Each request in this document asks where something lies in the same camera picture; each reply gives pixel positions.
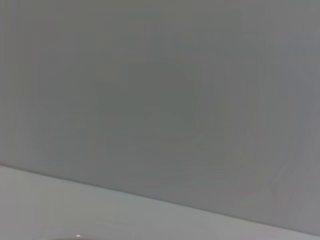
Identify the grey ceramic mug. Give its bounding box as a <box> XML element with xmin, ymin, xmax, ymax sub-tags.
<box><xmin>47</xmin><ymin>233</ymin><xmax>103</xmax><ymax>240</ymax></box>

